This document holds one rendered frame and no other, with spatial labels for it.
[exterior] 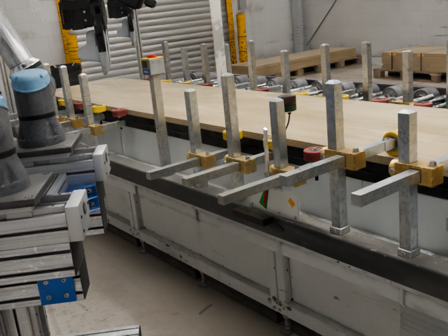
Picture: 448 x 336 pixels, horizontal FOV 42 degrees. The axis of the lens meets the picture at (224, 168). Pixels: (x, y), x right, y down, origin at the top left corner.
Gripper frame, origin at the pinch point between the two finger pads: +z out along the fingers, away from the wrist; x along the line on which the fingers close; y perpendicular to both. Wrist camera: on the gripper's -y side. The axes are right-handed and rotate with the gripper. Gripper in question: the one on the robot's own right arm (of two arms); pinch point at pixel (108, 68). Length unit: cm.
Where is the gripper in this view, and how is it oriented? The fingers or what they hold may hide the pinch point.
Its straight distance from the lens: 123.6
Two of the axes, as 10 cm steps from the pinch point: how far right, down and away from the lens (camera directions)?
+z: 1.0, 9.6, 2.8
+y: -9.9, 1.2, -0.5
